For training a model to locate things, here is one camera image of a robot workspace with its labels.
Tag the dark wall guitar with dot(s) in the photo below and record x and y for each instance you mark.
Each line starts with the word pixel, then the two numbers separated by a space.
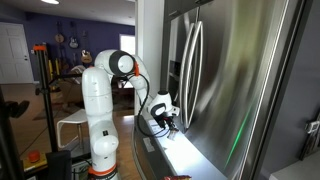
pixel 73 42

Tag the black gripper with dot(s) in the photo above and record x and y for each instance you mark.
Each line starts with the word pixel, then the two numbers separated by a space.
pixel 166 121

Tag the white stool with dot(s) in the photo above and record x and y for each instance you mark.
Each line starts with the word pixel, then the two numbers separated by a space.
pixel 71 118

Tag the small round wall guitar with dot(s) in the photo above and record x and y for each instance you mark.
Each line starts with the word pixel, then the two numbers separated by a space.
pixel 59 38

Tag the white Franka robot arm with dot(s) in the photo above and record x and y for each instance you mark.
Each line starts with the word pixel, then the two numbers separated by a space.
pixel 98 100

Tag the stainless steel refrigerator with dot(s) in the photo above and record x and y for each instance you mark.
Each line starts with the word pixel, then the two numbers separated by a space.
pixel 233 83

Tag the light acoustic wall guitar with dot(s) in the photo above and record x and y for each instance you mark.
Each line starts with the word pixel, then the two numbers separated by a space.
pixel 86 56

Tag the black stand with orange clamp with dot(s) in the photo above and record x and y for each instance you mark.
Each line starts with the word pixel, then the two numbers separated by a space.
pixel 46 100

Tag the white room door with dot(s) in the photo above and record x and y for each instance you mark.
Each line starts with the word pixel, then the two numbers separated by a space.
pixel 13 53

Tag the white drawer control label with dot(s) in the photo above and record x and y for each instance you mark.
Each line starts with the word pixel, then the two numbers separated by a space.
pixel 149 145

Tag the bright window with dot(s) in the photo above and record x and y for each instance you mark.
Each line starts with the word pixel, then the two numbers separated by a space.
pixel 127 43

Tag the yellow button box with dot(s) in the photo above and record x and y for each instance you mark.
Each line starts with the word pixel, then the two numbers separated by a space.
pixel 41 165

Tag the gray cabinet panel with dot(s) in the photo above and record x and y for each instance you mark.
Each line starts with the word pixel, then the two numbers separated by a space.
pixel 293 66

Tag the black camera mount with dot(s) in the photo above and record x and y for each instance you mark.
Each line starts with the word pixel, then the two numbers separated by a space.
pixel 6 150

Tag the small white wall device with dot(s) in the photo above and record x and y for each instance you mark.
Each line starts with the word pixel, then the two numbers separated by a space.
pixel 312 126

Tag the round ceiling light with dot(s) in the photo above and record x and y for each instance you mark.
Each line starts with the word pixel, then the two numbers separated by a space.
pixel 50 1

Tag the black box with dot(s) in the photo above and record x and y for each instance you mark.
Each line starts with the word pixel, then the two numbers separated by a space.
pixel 58 166

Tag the red emergency stop button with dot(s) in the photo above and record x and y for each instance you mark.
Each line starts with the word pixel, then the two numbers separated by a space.
pixel 33 156

